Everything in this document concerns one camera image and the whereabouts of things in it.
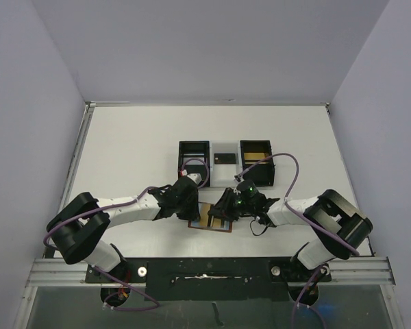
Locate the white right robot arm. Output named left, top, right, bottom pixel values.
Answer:
left=208, top=180, right=373, bottom=280

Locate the black card in tray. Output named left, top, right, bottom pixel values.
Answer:
left=214, top=153, right=236, bottom=165

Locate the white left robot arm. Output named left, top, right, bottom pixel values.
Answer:
left=43, top=173, right=201, bottom=282

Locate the black white card sorting tray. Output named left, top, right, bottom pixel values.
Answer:
left=177, top=140, right=275, bottom=188

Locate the aluminium frame rail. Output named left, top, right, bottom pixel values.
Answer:
left=321, top=256, right=396, bottom=286

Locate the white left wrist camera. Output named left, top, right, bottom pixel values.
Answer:
left=182, top=173, right=202, bottom=185

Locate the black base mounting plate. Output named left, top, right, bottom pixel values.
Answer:
left=85, top=256, right=332, bottom=302

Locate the gold card in tray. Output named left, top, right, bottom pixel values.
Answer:
left=244, top=152, right=269, bottom=162

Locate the brown leather card holder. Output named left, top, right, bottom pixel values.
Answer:
left=188, top=202, right=232, bottom=233

